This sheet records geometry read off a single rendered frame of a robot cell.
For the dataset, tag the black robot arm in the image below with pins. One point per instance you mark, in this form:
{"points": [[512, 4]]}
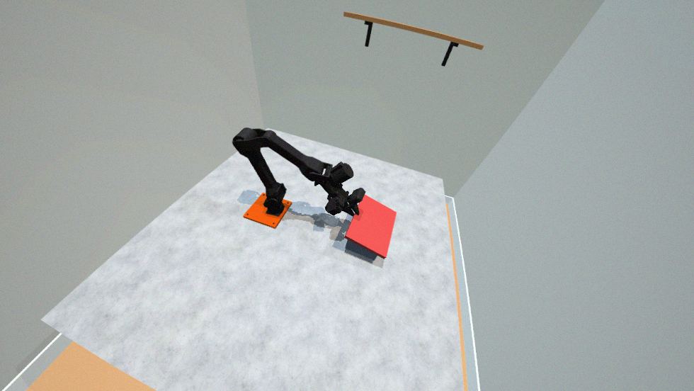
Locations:
{"points": [[249, 142]]}

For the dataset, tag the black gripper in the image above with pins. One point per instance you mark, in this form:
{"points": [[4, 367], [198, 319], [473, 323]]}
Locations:
{"points": [[353, 199]]}

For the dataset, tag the red panel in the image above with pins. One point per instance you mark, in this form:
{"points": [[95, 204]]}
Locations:
{"points": [[372, 228]]}

